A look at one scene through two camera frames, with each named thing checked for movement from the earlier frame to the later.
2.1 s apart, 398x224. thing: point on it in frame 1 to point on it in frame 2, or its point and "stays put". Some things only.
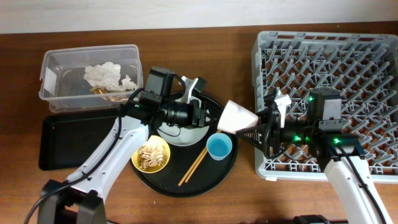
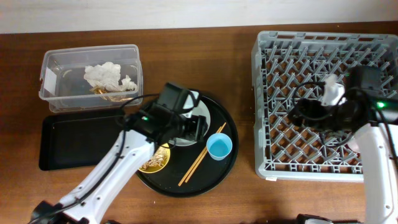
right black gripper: (274, 125) to (313, 119)
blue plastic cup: (218, 145) stays put
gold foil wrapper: (101, 91) stays put
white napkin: (107, 75) stays put
